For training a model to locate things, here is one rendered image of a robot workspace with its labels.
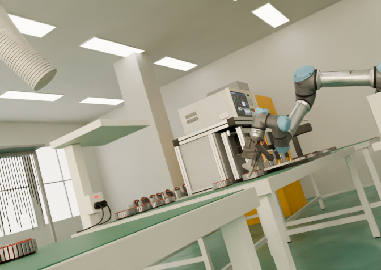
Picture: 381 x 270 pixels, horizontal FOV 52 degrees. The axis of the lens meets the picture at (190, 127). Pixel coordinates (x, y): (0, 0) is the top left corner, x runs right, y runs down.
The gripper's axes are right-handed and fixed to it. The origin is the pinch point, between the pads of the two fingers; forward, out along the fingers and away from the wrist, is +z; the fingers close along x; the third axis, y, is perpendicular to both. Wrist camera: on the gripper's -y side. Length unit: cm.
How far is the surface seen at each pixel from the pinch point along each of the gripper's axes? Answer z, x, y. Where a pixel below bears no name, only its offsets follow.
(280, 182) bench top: -5, 53, -18
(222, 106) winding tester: -35, -33, 31
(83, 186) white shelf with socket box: 21, 37, 74
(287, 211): 75, -402, -7
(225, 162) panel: -2.2, -24.3, 20.3
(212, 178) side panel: 8.8, -23.7, 25.9
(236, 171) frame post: 1.3, -20.4, 12.5
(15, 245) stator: 17, 127, 32
